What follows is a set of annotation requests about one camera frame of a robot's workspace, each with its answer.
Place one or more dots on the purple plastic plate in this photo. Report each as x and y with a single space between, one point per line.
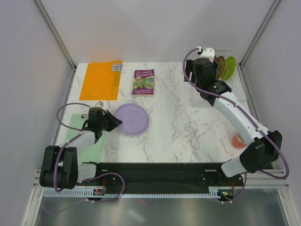
135 119

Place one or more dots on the lime green plate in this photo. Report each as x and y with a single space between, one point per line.
230 66

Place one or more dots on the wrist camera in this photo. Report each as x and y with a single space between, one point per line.
208 53
99 104

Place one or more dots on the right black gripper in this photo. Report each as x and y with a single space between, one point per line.
189 66

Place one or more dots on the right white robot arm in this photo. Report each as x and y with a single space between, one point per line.
262 145

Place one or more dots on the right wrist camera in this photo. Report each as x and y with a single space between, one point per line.
208 53

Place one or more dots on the orange paper cup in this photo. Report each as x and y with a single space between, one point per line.
237 141

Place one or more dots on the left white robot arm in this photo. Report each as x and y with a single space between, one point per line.
60 167

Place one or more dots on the orange cutting mat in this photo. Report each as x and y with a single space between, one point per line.
101 81

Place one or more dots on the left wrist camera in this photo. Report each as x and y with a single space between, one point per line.
99 104

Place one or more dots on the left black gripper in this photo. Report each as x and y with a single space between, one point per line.
114 122

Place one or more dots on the white slotted cable duct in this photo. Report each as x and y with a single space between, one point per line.
84 192

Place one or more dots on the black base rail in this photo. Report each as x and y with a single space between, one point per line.
161 178

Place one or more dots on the purple treehouse book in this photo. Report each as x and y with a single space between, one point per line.
143 83

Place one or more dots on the yellow brown patterned plate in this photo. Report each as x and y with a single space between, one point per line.
220 66

